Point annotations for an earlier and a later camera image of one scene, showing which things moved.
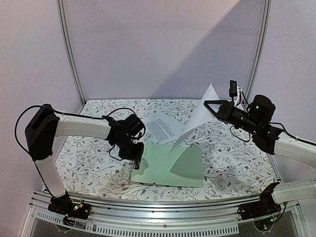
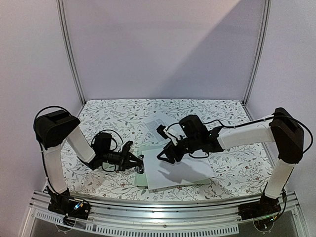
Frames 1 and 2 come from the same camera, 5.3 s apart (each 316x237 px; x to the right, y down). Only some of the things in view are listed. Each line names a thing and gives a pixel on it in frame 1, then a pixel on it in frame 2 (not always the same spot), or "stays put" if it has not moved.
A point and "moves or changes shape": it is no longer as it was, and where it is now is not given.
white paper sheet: (203, 115) → (160, 173)
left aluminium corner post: (65, 39) stays put
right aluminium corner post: (260, 53) stays put
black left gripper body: (128, 150) → (118, 159)
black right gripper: (228, 110) → (174, 150)
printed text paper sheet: (160, 129) moves or changes shape
